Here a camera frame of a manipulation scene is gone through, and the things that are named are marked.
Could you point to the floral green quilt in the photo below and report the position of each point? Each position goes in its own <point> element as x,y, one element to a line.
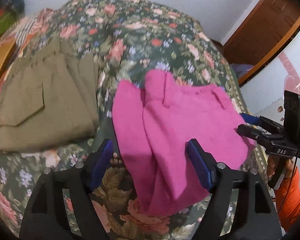
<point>127,39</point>

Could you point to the striped patchwork bedsheet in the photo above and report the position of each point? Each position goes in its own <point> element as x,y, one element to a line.
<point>28,27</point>

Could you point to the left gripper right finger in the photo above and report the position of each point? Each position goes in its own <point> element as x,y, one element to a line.
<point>207,169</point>

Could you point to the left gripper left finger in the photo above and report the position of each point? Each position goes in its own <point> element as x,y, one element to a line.
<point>96,165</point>

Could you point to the right hand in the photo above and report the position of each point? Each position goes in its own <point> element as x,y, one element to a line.
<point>279,169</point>

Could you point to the pink pants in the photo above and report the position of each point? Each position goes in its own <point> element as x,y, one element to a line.
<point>153,125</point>

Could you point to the green storage box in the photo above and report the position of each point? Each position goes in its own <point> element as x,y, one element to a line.
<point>7,19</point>

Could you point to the olive folded pants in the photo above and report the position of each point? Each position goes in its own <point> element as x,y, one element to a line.
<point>48,99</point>

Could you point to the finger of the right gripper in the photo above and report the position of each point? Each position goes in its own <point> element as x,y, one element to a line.
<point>250,119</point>

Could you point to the brown wooden door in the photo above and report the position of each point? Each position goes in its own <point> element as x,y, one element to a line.
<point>264,33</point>

